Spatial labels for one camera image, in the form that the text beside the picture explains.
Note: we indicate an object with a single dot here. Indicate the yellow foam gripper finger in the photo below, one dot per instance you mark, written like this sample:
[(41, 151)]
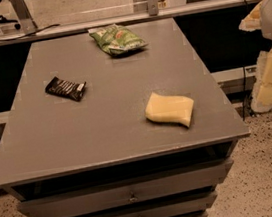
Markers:
[(262, 90), (252, 21)]

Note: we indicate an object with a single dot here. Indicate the black rxbar chocolate wrapper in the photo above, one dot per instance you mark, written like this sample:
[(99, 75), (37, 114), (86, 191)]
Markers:
[(65, 89)]

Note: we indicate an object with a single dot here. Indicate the yellow sponge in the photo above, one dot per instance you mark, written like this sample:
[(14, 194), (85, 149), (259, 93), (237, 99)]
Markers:
[(177, 109)]

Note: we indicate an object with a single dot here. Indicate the top grey drawer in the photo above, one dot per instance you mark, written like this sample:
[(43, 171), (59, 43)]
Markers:
[(123, 193)]

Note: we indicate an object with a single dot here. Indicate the green snack bag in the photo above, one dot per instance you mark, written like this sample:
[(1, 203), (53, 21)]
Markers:
[(116, 39)]

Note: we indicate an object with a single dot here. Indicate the grey drawer cabinet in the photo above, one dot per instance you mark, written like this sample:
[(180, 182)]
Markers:
[(53, 145)]

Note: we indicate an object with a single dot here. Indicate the middle grey drawer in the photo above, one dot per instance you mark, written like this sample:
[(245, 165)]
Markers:
[(165, 207)]

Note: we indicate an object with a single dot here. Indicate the metal fence rail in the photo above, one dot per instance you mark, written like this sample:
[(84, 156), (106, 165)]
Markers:
[(31, 32)]

